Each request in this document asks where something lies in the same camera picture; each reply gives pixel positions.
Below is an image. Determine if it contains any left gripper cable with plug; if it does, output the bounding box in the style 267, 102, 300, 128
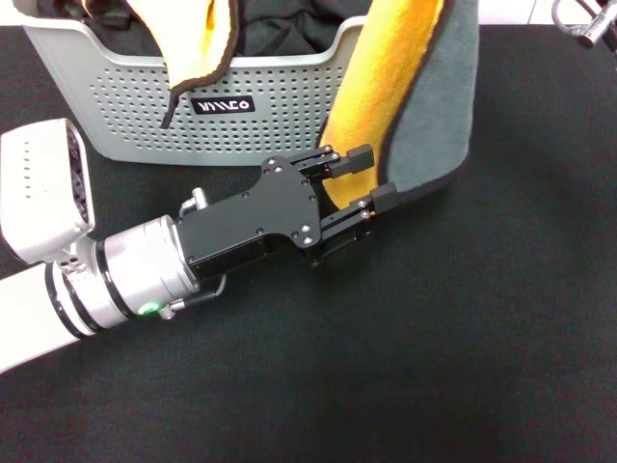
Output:
163, 187, 228, 320

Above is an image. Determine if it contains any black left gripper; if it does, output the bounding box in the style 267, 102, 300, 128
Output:
174, 143, 399, 284

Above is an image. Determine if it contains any yellow and grey towel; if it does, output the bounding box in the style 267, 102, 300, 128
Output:
315, 0, 481, 207

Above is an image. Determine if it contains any small yellow towel black trim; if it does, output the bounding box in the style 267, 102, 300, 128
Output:
127, 0, 241, 130

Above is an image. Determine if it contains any black tablecloth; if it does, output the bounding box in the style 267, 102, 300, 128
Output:
0, 23, 617, 463

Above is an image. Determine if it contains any grey perforated storage box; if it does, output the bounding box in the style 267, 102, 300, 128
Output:
21, 14, 372, 168

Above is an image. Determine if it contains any black cloth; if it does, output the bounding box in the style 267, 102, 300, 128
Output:
36, 0, 375, 58

